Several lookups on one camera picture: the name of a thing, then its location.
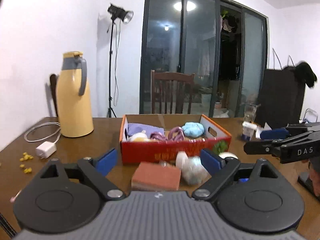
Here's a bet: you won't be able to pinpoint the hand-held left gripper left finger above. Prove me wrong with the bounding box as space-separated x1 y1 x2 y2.
27 148 126 202

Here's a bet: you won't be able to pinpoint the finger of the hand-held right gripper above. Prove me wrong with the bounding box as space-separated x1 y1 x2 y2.
243 131 320 157
260 122 320 140

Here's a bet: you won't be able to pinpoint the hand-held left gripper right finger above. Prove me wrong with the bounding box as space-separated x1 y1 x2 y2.
192 148 290 202

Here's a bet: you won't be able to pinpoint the clear ball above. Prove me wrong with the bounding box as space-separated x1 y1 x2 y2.
181 156 210 186

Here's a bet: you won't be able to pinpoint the blue plush toy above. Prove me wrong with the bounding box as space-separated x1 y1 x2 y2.
181 122 206 138

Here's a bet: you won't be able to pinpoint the yellow plush toy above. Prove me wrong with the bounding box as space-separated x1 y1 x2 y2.
128 131 149 143

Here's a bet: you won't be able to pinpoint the red cardboard box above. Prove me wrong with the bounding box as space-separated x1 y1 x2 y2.
119 113 232 166

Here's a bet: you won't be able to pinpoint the purple satin scrunchie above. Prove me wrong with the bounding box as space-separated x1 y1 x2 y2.
149 126 185 142

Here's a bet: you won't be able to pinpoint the purple drawstring pouch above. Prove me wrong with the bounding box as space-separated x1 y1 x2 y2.
125 122 166 141

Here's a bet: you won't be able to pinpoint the brown sponge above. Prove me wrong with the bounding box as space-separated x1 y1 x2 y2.
131 161 182 191

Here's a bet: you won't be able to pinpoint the person's right hand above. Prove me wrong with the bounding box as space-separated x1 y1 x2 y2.
308 160 320 197

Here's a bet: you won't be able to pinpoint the crumpled orange white wrapper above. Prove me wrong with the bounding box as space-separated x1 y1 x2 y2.
255 122 273 139

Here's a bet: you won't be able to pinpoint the clear glass cup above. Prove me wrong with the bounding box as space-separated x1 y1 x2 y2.
243 103 259 124

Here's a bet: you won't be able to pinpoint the black paper bag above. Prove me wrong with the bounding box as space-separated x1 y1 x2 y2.
256 47 306 131

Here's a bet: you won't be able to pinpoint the white charger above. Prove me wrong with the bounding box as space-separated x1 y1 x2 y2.
35 141 57 159

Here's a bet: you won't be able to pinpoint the yellow thermos jug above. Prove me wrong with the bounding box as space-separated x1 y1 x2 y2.
55 51 95 138

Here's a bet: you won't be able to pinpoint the black fur hat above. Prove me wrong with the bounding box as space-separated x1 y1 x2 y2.
294 61 318 89

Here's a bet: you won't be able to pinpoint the yellow crumbs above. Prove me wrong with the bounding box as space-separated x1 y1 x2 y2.
19 152 34 174

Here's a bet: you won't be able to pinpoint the dark wooden chair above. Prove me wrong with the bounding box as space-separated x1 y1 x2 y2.
49 73 59 118

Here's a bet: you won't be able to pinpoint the brown wooden chair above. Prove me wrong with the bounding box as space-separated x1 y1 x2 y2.
150 69 196 115

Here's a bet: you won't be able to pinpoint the hanging clothes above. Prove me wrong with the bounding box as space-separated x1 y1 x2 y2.
220 10 239 34

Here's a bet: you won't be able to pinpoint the studio light on stand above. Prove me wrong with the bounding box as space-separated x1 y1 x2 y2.
106 3 134 119

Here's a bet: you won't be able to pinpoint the sliding glass door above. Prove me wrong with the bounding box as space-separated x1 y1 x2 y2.
139 0 269 118

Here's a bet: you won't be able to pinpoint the white charger cable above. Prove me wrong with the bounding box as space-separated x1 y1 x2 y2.
24 122 62 143

